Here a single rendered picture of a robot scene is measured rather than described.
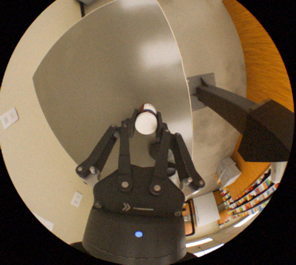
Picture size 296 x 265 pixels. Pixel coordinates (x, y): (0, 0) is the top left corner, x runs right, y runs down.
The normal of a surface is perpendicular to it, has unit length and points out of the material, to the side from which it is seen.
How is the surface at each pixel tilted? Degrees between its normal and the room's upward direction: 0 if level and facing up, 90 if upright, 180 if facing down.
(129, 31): 0
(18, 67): 90
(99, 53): 0
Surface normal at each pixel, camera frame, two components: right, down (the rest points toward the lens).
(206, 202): -0.29, -0.86
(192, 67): -0.04, 0.44
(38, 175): 0.96, -0.24
